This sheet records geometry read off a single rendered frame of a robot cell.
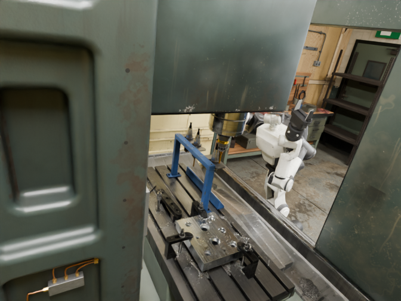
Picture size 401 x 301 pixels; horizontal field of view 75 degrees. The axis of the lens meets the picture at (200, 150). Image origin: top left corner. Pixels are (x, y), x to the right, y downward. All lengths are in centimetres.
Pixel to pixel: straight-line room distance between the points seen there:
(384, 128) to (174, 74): 100
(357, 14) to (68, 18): 133
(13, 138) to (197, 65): 53
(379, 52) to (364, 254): 473
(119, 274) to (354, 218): 119
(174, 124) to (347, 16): 138
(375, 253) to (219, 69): 117
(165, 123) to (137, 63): 165
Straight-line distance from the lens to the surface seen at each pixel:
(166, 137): 223
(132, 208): 70
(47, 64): 58
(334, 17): 165
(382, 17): 152
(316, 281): 183
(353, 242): 165
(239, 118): 108
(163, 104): 85
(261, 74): 103
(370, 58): 602
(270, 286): 135
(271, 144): 180
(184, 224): 138
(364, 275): 169
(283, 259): 180
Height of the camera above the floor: 189
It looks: 25 degrees down
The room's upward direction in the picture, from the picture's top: 9 degrees clockwise
